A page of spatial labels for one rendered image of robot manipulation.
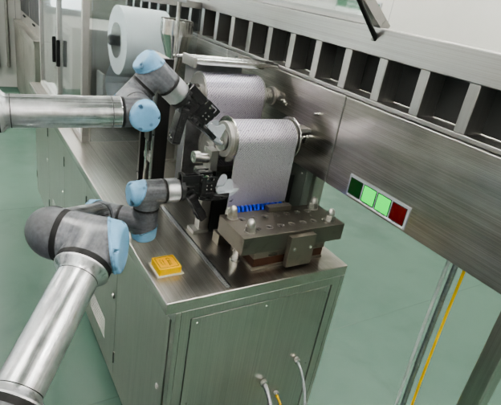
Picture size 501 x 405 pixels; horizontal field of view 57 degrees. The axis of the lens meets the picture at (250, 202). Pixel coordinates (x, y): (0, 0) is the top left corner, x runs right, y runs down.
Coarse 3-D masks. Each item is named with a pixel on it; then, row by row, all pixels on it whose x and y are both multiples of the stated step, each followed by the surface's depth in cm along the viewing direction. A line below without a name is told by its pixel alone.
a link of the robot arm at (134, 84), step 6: (132, 78) 123; (126, 84) 124; (132, 84) 123; (138, 84) 122; (144, 84) 123; (120, 90) 124; (126, 90) 121; (132, 90) 120; (138, 90) 121; (144, 90) 123; (150, 90) 124; (150, 96) 125
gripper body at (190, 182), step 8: (208, 168) 148; (184, 176) 138; (192, 176) 140; (200, 176) 141; (208, 176) 144; (184, 184) 139; (192, 184) 142; (200, 184) 142; (208, 184) 143; (216, 184) 145; (184, 192) 139; (200, 192) 142; (208, 192) 145; (208, 200) 144
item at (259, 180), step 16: (240, 160) 148; (256, 160) 151; (272, 160) 155; (288, 160) 159; (240, 176) 151; (256, 176) 154; (272, 176) 158; (288, 176) 162; (240, 192) 154; (256, 192) 158; (272, 192) 161
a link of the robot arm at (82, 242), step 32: (64, 224) 97; (96, 224) 97; (64, 256) 92; (96, 256) 93; (64, 288) 88; (32, 320) 84; (64, 320) 85; (32, 352) 79; (64, 352) 85; (0, 384) 75; (32, 384) 77
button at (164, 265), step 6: (156, 258) 139; (162, 258) 140; (168, 258) 140; (174, 258) 141; (156, 264) 136; (162, 264) 137; (168, 264) 137; (174, 264) 138; (180, 264) 138; (156, 270) 137; (162, 270) 135; (168, 270) 136; (174, 270) 137; (180, 270) 138
